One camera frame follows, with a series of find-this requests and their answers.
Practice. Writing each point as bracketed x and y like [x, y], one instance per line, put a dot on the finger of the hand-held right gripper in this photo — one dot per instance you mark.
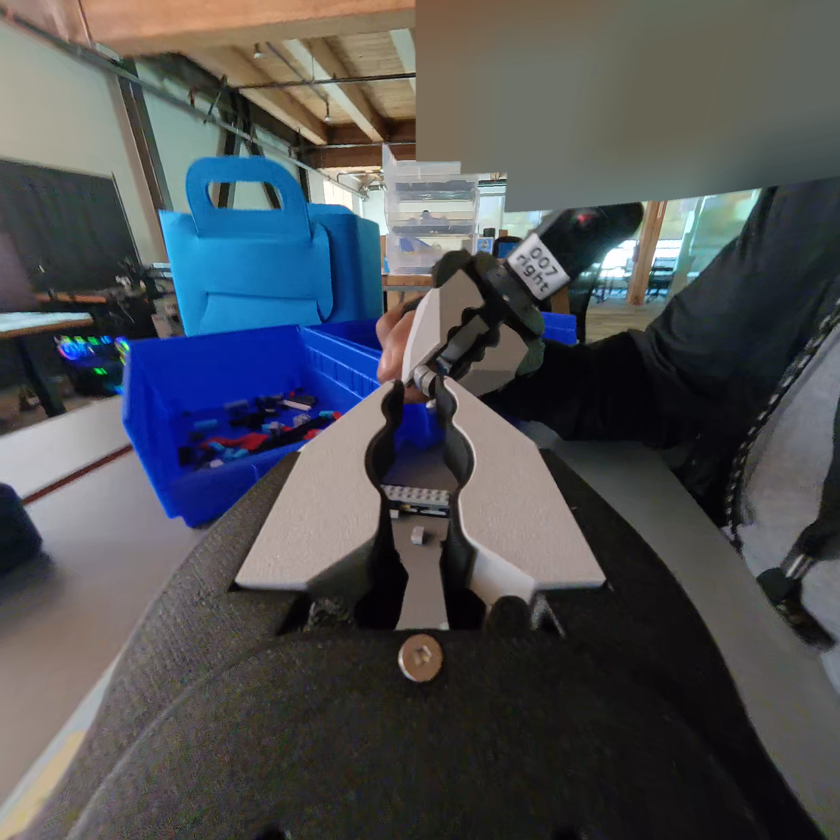
[436, 321]
[499, 354]

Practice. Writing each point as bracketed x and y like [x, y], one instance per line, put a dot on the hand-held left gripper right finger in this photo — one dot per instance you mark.
[518, 525]

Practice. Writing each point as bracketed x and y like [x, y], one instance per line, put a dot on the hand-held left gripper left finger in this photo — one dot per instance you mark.
[315, 525]

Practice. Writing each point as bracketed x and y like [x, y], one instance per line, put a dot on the person's right forearm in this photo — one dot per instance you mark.
[590, 387]

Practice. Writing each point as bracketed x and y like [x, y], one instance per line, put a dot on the person's right hand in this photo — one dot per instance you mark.
[392, 354]

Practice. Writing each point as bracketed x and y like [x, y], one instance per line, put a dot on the small grey toy brick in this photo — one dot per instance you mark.
[418, 537]

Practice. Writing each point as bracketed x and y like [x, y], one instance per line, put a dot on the grey toy brick model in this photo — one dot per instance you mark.
[420, 495]

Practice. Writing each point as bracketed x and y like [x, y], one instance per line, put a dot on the pile of red black toy bricks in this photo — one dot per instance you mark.
[256, 433]

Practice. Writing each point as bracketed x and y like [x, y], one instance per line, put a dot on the clear plastic drawer stack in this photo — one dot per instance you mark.
[426, 197]

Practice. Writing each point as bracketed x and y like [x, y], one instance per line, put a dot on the blue felt bag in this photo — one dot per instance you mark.
[262, 275]

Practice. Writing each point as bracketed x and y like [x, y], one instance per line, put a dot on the computer case with coloured lights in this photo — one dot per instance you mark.
[92, 361]

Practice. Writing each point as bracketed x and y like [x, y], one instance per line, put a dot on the black monitor screen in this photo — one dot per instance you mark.
[65, 229]

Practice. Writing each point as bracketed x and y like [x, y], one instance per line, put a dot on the wooden support post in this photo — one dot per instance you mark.
[646, 262]

